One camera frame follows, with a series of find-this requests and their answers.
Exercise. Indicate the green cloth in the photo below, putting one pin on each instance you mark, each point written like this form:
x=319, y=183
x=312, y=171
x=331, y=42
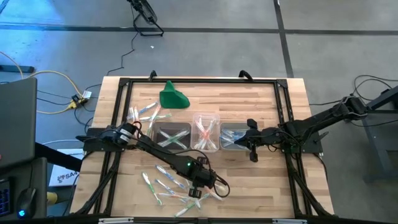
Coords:
x=172, y=98

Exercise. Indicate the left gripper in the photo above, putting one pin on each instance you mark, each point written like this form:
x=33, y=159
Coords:
x=196, y=175

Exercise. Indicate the black side desk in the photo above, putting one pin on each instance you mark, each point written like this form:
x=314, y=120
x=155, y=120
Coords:
x=38, y=186

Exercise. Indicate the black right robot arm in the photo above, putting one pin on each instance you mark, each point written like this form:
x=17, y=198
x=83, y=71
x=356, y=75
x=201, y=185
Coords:
x=317, y=119

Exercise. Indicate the black table frame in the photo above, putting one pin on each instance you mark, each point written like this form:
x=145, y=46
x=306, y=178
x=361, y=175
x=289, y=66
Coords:
x=270, y=81

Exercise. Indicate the small yellow object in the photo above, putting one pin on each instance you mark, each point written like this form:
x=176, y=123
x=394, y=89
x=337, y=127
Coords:
x=52, y=197

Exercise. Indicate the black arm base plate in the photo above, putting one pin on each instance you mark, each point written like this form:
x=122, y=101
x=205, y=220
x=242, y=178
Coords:
x=102, y=149
x=314, y=148

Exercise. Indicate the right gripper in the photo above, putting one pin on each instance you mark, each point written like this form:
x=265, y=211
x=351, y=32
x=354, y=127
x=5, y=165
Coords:
x=262, y=137

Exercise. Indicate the white power adapter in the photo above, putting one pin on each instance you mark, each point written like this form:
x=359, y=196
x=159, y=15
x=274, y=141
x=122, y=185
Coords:
x=87, y=93

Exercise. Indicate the dark metal table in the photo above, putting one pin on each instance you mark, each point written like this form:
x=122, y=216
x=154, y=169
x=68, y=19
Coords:
x=376, y=146

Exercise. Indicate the dark grey plastic bin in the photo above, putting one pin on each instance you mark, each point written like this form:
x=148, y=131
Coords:
x=155, y=126

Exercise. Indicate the blue toothbrush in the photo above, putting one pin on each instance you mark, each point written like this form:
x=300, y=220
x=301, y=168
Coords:
x=230, y=142
x=228, y=133
x=169, y=176
x=164, y=186
x=147, y=107
x=237, y=133

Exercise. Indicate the black computer mouse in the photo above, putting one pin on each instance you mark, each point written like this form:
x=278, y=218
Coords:
x=26, y=202

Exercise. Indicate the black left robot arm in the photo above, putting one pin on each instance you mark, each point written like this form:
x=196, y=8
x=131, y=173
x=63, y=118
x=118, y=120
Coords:
x=161, y=154

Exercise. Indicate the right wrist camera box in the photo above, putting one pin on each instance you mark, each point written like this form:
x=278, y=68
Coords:
x=273, y=133

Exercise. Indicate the black flat floor bar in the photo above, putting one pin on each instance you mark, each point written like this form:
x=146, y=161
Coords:
x=15, y=68

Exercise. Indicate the frosted plastic bin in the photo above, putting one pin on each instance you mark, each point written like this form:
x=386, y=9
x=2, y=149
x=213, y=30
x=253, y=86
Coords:
x=224, y=125

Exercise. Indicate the black floor fan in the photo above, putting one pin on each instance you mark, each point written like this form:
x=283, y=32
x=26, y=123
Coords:
x=146, y=11

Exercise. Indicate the white printed box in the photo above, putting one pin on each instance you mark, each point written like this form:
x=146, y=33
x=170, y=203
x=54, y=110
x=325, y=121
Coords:
x=62, y=177

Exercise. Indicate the silver metal bracket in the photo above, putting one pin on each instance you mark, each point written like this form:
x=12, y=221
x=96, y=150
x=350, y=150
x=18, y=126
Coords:
x=116, y=221
x=289, y=221

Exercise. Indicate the clear plastic bin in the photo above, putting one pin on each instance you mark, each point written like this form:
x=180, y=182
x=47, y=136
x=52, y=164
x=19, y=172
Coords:
x=194, y=116

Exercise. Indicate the black keyboard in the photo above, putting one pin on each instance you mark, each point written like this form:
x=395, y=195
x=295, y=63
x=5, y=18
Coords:
x=4, y=199

